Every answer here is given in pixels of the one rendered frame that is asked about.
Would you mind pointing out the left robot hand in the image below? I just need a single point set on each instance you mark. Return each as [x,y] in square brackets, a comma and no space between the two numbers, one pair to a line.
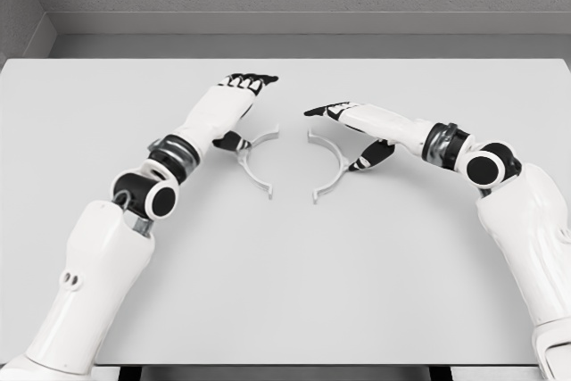
[225,104]

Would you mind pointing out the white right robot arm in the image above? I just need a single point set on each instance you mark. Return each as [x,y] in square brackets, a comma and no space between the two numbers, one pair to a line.
[526,238]

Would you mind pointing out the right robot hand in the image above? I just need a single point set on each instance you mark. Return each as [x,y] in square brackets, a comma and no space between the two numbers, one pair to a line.
[374,120]

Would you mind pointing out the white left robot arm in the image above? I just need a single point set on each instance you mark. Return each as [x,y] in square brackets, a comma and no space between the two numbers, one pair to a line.
[96,238]

